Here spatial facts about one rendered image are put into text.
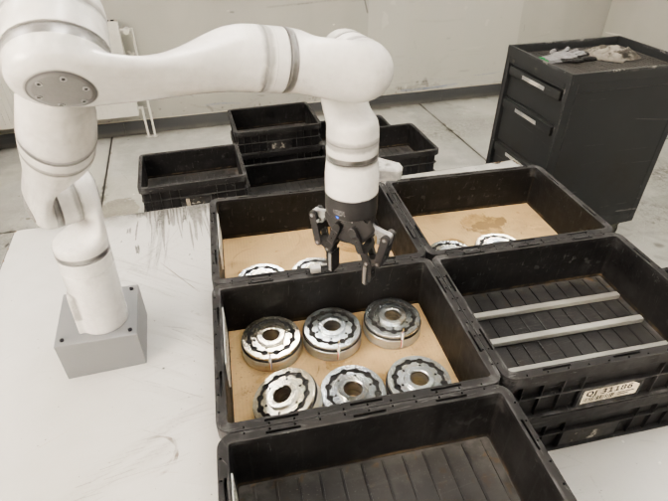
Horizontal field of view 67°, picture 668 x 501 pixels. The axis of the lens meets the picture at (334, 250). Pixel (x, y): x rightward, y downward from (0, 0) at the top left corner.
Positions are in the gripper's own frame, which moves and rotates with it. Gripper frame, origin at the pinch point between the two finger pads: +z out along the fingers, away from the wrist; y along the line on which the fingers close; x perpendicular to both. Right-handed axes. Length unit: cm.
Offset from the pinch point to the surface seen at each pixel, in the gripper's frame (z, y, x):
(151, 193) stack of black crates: 43, -112, 45
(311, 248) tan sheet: 17.7, -22.3, 20.4
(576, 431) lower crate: 25.9, 38.5, 10.5
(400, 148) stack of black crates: 52, -60, 144
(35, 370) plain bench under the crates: 30, -56, -30
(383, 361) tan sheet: 17.6, 6.9, 0.0
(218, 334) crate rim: 7.5, -13.4, -17.1
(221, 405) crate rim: 7.5, -4.0, -26.5
